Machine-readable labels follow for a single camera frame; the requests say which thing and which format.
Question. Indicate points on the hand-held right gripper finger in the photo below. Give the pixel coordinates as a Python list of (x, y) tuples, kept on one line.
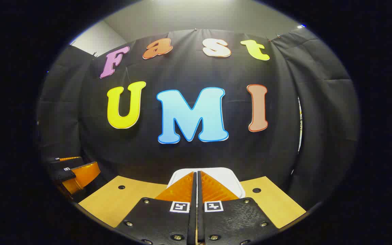
[(200, 221), (192, 221)]

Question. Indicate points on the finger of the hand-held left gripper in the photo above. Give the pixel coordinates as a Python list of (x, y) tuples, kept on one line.
[(65, 159), (80, 177)]

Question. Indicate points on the white desktop garbage bin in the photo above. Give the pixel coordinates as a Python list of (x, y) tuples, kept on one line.
[(224, 175)]

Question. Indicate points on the black backdrop cloth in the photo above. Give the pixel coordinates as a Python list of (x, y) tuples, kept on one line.
[(189, 71)]

